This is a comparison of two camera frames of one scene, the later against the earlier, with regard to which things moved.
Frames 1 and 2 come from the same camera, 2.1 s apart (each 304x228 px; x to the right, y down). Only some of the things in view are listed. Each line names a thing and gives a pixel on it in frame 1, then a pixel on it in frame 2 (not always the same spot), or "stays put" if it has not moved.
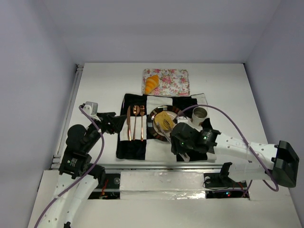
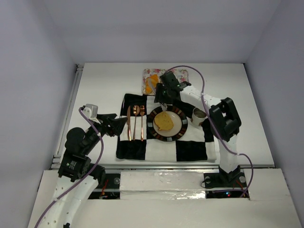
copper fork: (142, 111) stays put
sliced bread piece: (163, 120) stays put
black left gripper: (107, 119) stays put
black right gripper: (177, 139) → (163, 95)
